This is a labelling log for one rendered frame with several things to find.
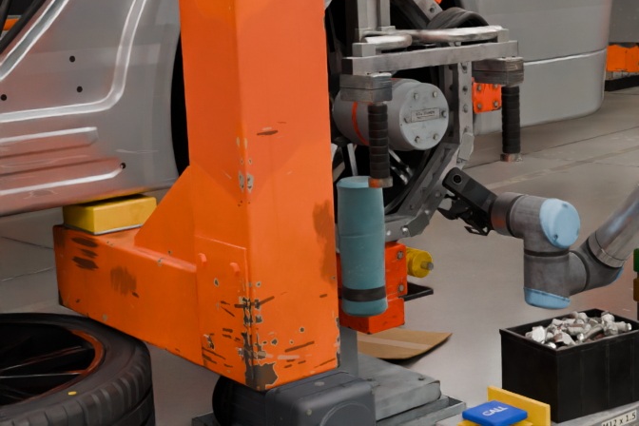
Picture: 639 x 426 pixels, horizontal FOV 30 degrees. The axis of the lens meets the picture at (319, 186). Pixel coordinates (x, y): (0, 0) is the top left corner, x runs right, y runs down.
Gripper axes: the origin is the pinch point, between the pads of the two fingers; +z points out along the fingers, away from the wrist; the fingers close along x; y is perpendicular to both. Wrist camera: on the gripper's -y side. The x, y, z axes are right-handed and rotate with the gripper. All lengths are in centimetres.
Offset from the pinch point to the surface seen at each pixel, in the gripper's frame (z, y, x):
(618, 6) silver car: 116, 128, 170
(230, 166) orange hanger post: -44, -72, -41
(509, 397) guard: -68, -24, -45
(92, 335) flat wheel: 3, -48, -67
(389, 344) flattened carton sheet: 75, 80, -9
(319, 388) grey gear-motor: -28, -22, -54
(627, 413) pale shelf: -78, -10, -37
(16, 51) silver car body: 9, -90, -36
